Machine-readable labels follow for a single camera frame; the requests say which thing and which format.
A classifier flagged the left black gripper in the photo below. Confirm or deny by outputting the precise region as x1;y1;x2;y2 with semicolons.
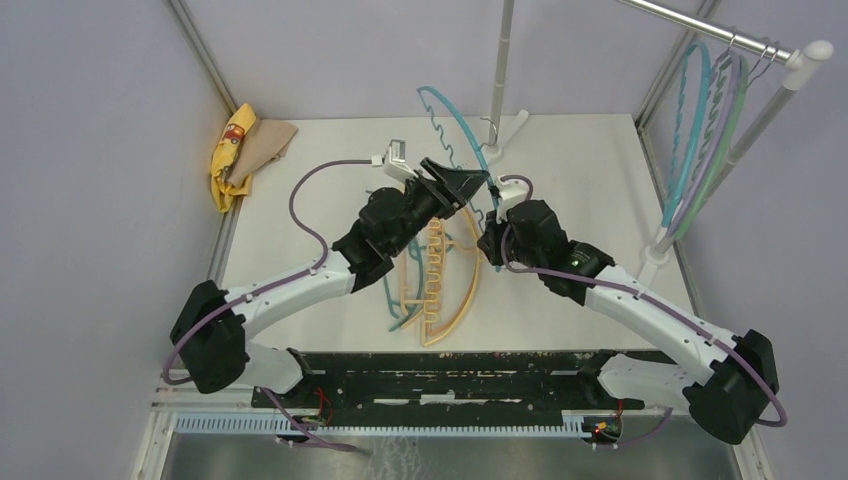
388;156;489;255

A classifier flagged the blue wavy hanger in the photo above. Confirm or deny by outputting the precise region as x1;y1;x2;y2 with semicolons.
661;26;740;230
416;86;506;230

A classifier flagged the purple wavy hanger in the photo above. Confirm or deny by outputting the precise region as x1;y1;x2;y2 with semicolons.
665;42;773;238

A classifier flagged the green wavy hanger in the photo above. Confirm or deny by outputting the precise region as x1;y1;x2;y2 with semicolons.
672;39;783;241

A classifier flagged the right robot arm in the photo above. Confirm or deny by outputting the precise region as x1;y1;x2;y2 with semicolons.
477;200;788;445

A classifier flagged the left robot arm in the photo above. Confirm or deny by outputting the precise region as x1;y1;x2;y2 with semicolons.
162;158;491;407

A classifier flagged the orange wavy hanger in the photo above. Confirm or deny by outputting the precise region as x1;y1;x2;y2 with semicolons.
421;220;467;346

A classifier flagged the yellow wavy hanger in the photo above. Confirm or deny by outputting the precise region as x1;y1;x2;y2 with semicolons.
418;219;482;347

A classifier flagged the peach plastic hanger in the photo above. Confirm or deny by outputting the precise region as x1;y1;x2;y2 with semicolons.
386;246;427;332

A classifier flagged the beige cloth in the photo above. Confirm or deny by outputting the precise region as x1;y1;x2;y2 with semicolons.
225;119;298;187

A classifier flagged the yellow patterned cloth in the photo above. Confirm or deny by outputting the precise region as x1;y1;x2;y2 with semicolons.
209;104;258;214

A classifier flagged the white garment rack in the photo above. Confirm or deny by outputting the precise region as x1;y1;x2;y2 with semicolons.
463;0;839;286

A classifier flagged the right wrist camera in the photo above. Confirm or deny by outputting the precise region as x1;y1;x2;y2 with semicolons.
495;174;534;223

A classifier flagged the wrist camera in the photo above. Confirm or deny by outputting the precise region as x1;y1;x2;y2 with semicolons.
495;174;534;223
380;139;418;183

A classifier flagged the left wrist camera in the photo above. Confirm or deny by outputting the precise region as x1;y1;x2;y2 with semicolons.
380;139;418;183

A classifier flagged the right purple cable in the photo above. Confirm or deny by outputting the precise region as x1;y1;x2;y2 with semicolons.
498;174;790;429

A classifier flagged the purple cable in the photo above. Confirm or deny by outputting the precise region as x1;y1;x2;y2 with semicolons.
160;158;389;387
498;174;790;429

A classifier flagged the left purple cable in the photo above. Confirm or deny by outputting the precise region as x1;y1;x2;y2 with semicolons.
160;158;389;387

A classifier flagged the white cable duct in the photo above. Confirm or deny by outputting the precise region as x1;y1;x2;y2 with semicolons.
173;413;591;438

